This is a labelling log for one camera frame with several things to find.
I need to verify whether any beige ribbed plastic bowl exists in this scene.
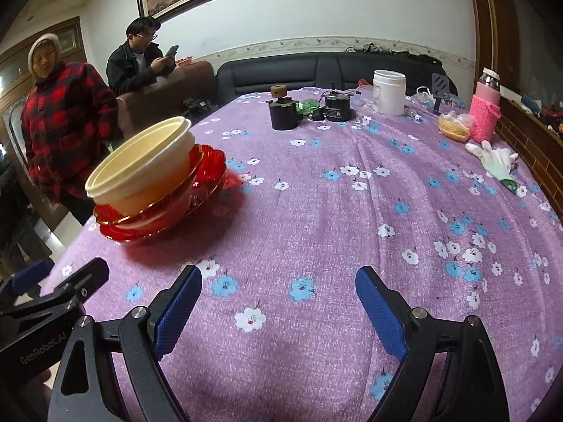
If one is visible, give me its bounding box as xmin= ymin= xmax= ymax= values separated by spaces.
xmin=85 ymin=116 xmax=196 ymax=216

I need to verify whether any red glass plate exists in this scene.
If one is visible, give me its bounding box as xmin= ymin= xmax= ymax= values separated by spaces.
xmin=94 ymin=144 xmax=226 ymax=243

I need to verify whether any person in red plaid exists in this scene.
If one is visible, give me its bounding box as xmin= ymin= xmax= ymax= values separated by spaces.
xmin=21 ymin=33 xmax=122 ymax=225

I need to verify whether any brown armchair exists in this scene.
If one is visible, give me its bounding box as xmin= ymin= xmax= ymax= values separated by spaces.
xmin=116 ymin=61 xmax=215 ymax=139

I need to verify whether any seated man in black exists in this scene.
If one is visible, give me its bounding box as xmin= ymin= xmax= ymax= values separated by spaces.
xmin=106 ymin=16 xmax=177 ymax=96

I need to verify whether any white cotton glove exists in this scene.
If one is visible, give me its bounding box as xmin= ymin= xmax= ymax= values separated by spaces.
xmin=465 ymin=140 xmax=519 ymax=192

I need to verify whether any wooden brick-pattern cabinet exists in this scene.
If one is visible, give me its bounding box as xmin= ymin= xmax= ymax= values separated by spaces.
xmin=495 ymin=98 xmax=563 ymax=217

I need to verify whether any black leather sofa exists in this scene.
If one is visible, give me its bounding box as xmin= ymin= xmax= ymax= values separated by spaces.
xmin=216 ymin=51 xmax=445 ymax=107

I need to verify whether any purple floral tablecloth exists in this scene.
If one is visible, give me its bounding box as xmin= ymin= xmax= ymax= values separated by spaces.
xmin=44 ymin=94 xmax=562 ymax=421

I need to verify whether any black pot with cork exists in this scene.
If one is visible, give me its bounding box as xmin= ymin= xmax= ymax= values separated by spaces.
xmin=267 ymin=85 xmax=302 ymax=130

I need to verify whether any bagged yellow food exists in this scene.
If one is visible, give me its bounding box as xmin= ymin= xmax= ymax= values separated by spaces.
xmin=438 ymin=110 xmax=474 ymax=143

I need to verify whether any pink sleeved thermos bottle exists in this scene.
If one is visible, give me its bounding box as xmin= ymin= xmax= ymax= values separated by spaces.
xmin=469 ymin=68 xmax=501 ymax=144

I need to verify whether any green plastic wrapper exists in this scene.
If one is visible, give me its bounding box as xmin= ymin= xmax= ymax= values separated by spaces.
xmin=296 ymin=99 xmax=320 ymax=118

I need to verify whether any black round tea tin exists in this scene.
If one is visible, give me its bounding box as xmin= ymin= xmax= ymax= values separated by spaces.
xmin=323 ymin=90 xmax=353 ymax=123

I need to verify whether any black phone stand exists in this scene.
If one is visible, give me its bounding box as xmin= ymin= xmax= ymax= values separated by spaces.
xmin=431 ymin=73 xmax=450 ymax=115

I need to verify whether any white plastic jar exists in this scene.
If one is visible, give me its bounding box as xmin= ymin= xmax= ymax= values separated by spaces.
xmin=373 ymin=70 xmax=406 ymax=116

